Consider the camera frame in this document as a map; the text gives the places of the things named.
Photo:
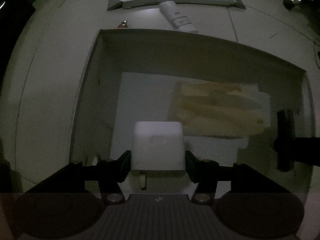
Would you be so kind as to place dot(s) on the grey cardboard storage box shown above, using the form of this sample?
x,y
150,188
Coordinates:
x,y
132,75

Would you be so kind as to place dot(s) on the white power adapter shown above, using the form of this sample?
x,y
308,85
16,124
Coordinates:
x,y
157,151

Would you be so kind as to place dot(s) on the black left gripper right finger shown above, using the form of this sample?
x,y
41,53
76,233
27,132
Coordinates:
x,y
244,200

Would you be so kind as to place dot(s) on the orange utility knife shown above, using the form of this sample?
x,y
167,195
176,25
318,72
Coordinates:
x,y
122,25

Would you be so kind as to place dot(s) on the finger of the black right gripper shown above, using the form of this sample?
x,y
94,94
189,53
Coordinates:
x,y
304,150

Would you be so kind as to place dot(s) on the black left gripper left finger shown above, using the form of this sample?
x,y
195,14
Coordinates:
x,y
73,199

